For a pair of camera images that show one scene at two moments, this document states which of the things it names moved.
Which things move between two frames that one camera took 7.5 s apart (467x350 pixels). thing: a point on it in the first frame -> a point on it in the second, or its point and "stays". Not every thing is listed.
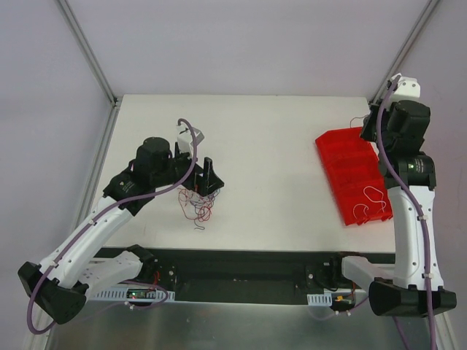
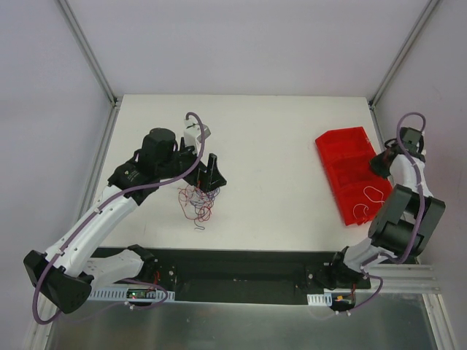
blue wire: (202, 203) stays
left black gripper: (201, 175) stays
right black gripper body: (370, 127) -> (381, 165)
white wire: (381, 200) stays
